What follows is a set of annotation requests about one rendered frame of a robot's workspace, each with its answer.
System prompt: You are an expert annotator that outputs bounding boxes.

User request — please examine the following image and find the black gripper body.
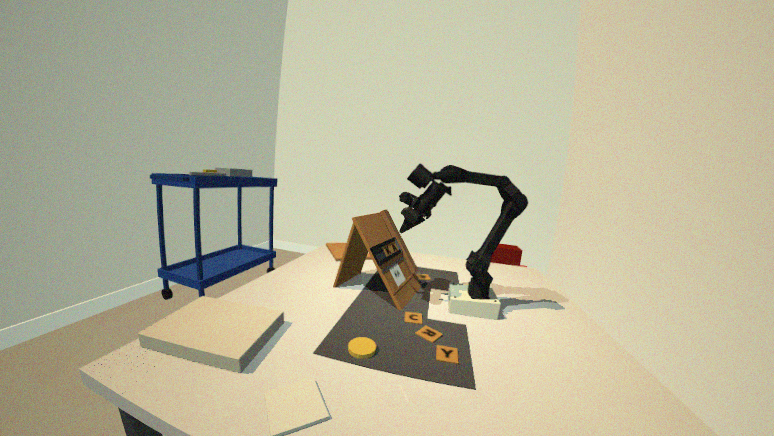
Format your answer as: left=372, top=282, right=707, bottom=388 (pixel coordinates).
left=401, top=192, right=437, bottom=225

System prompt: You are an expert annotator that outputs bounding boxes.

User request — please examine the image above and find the yellow round disc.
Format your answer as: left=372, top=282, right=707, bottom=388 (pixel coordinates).
left=348, top=337, right=376, bottom=359

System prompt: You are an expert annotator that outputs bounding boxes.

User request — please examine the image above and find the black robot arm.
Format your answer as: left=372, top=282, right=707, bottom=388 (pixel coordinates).
left=407, top=164, right=528, bottom=300

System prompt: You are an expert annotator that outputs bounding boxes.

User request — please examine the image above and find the tan flat rectangular card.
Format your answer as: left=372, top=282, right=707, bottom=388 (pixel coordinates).
left=326, top=243, right=372, bottom=262

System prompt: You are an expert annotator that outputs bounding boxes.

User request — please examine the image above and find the white paper ticket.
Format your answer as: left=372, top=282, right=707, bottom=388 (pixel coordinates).
left=389, top=264, right=406, bottom=287

